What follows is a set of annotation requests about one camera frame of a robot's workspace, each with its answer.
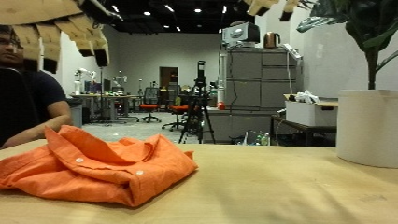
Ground orange button shirt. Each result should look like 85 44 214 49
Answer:
0 124 200 208

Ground grey boxy monitor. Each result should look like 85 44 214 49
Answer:
221 21 261 49

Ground copper kettle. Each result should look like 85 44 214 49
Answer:
262 31 282 49

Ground white power strip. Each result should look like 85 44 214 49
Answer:
282 43 303 60

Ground small white background robot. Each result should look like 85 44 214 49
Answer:
73 68 97 96

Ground tall grey cabinet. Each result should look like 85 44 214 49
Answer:
218 46 303 110

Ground green leafy plant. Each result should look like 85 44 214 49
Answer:
295 0 398 91

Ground man in dark t-shirt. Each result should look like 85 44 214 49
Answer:
0 26 73 148

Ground white plastic bag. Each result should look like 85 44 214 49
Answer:
294 90 321 105

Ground light wooden office desk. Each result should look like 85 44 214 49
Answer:
68 93 138 125

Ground brown door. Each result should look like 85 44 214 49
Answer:
158 66 178 90

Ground white storage box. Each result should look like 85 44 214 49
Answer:
285 100 339 127

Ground low grey counter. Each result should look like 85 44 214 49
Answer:
204 107 278 144

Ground orange seat office chair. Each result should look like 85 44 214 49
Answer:
136 87 162 124
161 85 190 132

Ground dark side table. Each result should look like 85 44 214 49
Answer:
270 114 338 147

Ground green plastic bottle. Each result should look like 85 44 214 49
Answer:
255 132 271 147

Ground white round plant pot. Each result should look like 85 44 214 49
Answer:
334 89 398 169

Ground black camera tripod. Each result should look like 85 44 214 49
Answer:
178 60 217 145

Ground grey pedestal cabinet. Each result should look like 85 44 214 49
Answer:
66 98 85 129

